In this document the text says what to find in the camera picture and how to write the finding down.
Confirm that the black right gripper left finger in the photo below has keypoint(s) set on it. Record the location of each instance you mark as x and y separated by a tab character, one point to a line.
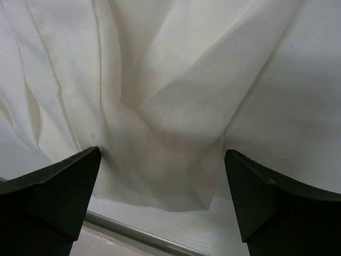
42	212

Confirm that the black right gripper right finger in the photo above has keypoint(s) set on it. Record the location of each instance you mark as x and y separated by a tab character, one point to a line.
278	215

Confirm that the white skirt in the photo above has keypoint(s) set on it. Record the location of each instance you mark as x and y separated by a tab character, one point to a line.
164	88

